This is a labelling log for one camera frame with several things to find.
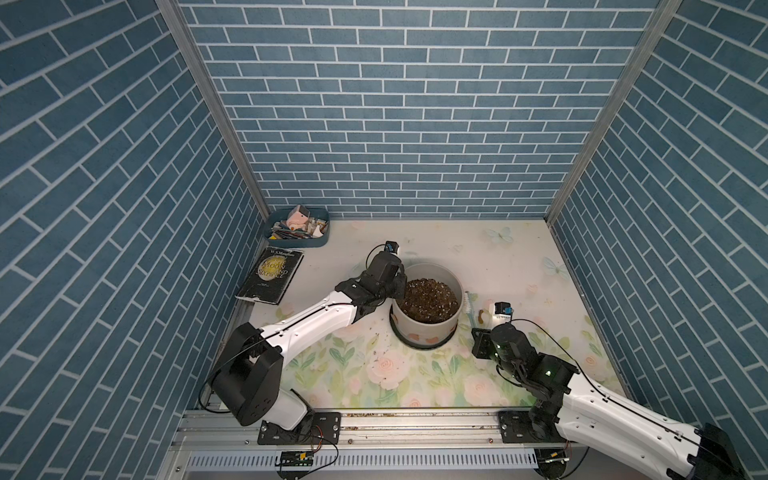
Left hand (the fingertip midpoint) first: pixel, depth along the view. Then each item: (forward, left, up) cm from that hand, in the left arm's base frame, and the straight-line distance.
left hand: (408, 278), depth 85 cm
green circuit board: (-41, +27, -18) cm, 52 cm away
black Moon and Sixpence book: (+11, +46, -15) cm, 50 cm away
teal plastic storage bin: (+26, +33, -10) cm, 43 cm away
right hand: (-14, -17, -6) cm, 23 cm away
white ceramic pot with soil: (-7, -6, -5) cm, 11 cm away
